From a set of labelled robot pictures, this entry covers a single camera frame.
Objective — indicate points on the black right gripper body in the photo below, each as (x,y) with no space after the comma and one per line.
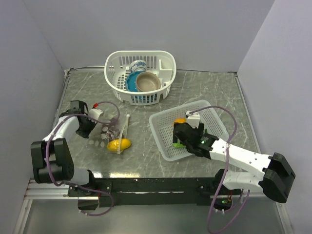
(200,129)

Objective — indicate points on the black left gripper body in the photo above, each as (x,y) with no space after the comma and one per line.
(86,128)

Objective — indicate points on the light green fake vegetable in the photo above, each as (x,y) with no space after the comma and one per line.
(178,145)

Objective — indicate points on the purple fake grapes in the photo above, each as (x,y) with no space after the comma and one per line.
(111,135)

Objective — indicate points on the orange fake fruit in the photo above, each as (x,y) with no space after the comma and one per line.
(179,121)

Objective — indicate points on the polka dot zip top bag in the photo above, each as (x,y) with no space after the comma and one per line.
(99,139)

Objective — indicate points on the yellow fake lemon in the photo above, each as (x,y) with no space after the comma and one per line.
(118,145)

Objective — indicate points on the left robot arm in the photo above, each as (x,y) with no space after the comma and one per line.
(51,159)

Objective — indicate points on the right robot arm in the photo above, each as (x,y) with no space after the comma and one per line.
(270,174)

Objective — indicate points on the white perforated tray basket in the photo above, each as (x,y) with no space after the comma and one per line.
(161,125)

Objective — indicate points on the blue dotted plate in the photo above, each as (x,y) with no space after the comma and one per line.
(130,82)

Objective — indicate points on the white round dish basket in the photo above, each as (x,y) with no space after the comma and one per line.
(161,63)

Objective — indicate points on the beige ceramic bowl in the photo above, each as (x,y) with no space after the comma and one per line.
(147,81)

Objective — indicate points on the blue white patterned bowl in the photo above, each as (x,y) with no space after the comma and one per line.
(138,65)

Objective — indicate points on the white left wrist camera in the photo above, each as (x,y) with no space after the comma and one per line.
(95,113)

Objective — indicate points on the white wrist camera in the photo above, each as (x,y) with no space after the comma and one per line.
(95,113)
(193,119)

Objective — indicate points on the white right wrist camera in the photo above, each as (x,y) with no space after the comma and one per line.
(193,119)

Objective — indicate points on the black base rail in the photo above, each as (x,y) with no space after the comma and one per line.
(110,192)

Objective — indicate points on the aluminium frame rail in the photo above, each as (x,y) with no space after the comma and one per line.
(37,191)

